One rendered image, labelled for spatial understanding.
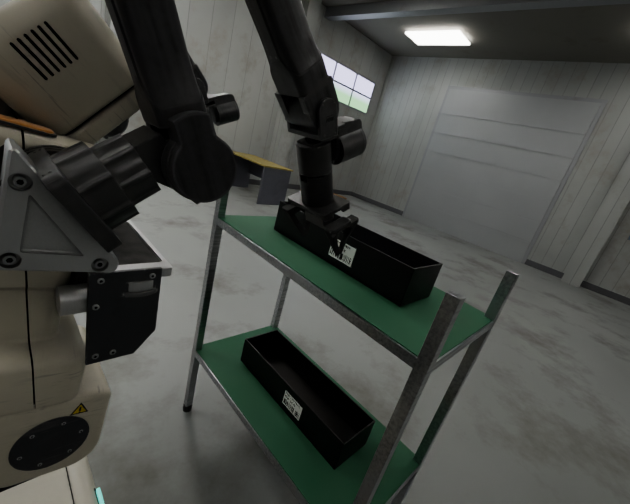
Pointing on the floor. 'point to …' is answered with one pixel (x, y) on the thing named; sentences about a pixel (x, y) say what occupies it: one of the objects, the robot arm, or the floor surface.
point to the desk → (274, 174)
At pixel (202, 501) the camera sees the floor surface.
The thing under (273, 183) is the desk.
